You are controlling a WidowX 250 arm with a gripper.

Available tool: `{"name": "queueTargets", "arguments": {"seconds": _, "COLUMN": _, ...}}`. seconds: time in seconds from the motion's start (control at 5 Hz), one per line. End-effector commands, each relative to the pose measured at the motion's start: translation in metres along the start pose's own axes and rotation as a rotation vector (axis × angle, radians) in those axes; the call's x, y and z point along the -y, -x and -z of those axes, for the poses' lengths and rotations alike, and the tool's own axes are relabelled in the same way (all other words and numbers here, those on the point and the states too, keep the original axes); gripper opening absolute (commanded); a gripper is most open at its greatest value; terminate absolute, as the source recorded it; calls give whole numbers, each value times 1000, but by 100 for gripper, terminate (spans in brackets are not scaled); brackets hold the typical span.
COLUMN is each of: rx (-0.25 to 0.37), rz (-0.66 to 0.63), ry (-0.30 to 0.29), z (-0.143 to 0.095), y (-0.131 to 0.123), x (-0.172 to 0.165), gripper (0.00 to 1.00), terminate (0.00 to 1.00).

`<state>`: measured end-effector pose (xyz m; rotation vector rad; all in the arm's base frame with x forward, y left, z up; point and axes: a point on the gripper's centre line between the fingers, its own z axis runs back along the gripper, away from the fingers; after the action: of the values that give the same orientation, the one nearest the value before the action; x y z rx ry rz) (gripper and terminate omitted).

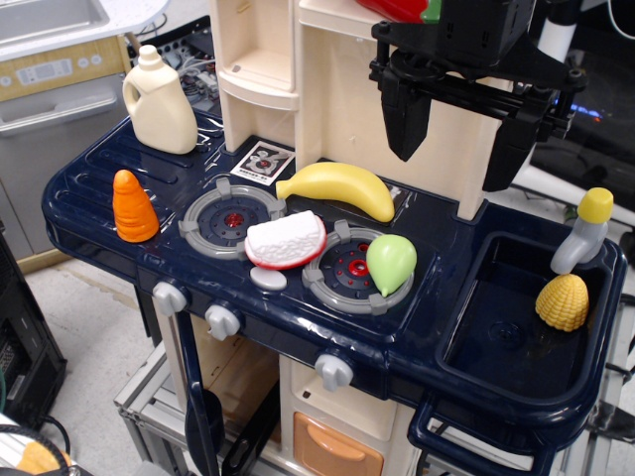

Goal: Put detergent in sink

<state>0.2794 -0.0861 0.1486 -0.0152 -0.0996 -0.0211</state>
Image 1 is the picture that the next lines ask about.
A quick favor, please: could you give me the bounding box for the grey oval stove button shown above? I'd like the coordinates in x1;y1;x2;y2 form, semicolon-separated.
249;267;288;292

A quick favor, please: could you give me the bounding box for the navy towel bar handle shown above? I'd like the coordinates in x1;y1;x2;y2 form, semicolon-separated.
408;394;565;475

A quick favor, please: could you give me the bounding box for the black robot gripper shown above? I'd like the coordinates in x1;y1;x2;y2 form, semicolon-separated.
370;1;586;192

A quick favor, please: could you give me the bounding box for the black computer case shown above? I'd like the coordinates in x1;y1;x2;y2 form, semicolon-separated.
1;241;66;429

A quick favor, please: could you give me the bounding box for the toy dishwasher cabinet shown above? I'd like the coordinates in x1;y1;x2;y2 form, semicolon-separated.
1;1;168;260

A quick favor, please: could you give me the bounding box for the grey toy faucet yellow cap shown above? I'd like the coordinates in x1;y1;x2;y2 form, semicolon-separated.
550;187;614;275

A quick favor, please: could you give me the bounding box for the middle grey stove knob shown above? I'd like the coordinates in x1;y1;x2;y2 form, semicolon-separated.
204;304;241;341

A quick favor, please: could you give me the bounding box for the navy toy sink basin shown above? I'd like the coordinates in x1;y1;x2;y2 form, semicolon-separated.
437;233;626;414

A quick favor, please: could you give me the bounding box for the grey stove burner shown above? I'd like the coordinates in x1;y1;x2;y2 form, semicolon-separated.
179;178;287;261
302;220;415;316

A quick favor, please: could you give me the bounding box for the orange toy oven drawer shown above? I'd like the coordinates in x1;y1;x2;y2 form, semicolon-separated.
293;413;384;476

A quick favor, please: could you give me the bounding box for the left grey stove burner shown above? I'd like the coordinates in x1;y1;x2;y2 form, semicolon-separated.
179;178;287;261

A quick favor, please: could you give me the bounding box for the cream toy kitchen shelf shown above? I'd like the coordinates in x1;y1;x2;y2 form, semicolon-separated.
209;1;499;219

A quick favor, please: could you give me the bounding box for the green toy pear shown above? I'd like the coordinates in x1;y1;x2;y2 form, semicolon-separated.
366;234;418;298

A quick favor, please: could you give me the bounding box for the left grey stove knob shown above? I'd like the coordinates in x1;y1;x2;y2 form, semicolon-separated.
152;282;188;315

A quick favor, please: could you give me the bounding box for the white red toy fruit slice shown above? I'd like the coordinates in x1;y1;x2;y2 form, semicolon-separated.
244;210;326;270

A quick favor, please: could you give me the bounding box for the yellow toy banana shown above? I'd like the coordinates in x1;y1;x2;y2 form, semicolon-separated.
276;162;395;223

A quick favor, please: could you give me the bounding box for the orange toy carrot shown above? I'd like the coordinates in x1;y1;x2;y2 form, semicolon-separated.
112;170;160;243

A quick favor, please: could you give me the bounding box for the grey stove knob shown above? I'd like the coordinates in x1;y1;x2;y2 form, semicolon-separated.
152;282;188;315
204;304;241;341
315;354;353;392

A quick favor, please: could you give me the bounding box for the right grey stove burner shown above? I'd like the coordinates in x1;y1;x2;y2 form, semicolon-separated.
302;220;415;316

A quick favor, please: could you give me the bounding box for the red toy pepper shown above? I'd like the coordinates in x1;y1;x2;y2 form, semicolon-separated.
357;0;443;24

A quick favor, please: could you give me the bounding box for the cream detergent bottle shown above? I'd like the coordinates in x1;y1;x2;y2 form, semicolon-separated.
122;45;197;155

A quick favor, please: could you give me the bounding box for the navy toy kitchen counter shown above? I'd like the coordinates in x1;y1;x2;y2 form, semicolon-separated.
42;109;628;457

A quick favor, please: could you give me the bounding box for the yellow toy corn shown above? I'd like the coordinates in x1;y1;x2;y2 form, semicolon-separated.
535;274;589;332

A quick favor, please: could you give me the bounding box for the right grey stove knob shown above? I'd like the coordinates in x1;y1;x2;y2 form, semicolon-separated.
315;354;353;392

